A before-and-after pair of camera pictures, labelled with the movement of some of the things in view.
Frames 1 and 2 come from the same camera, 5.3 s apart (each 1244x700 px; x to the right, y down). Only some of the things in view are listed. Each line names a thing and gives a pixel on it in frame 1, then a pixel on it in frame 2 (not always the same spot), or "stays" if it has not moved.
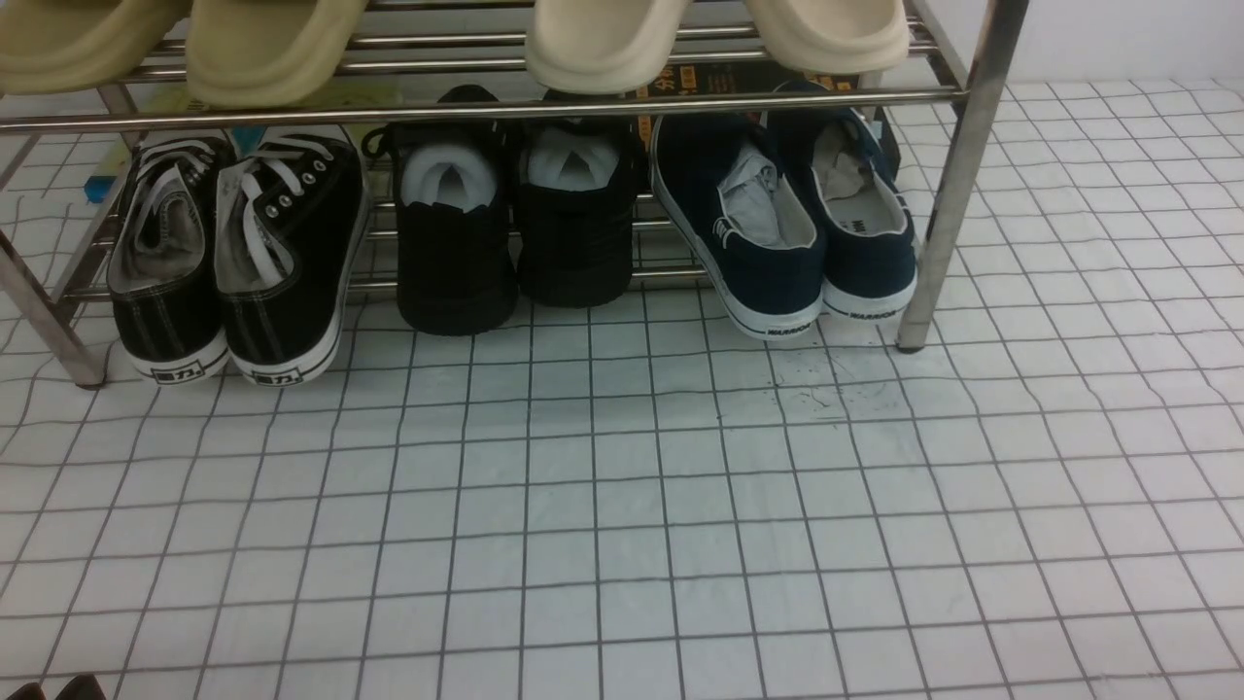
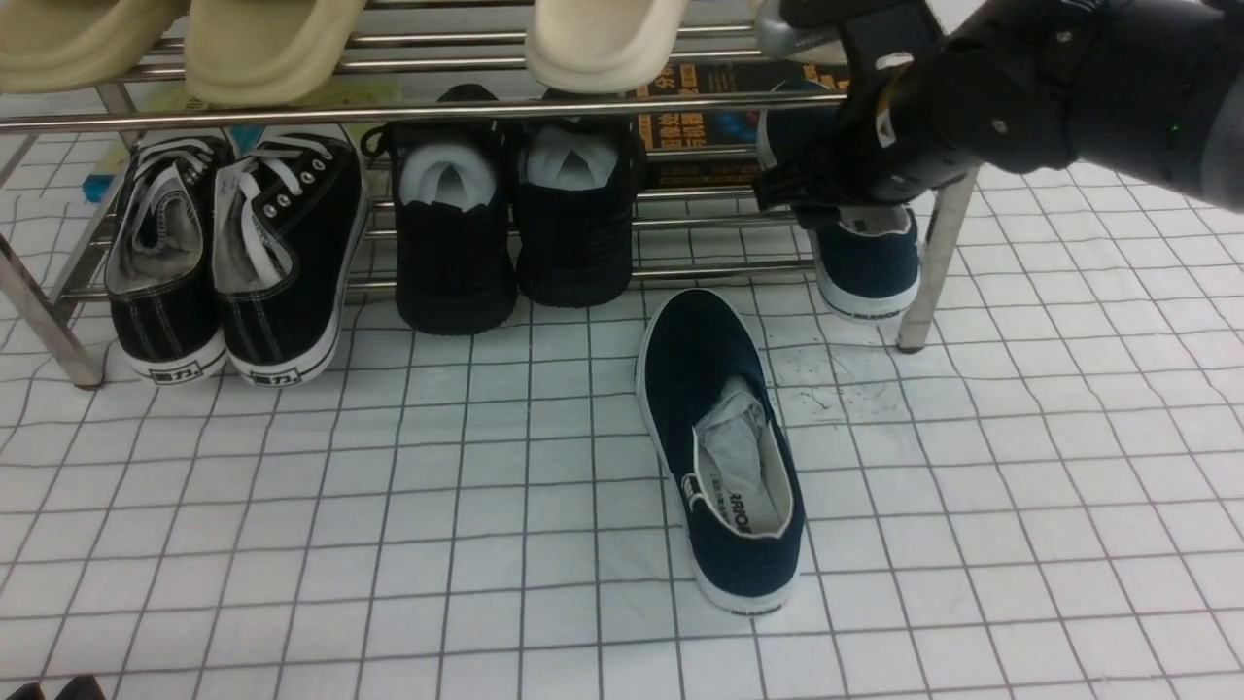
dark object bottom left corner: [82, 687] stays
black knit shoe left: [457, 273] stays
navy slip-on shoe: [850, 161] stays
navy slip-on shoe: [726, 188] to [724, 438]
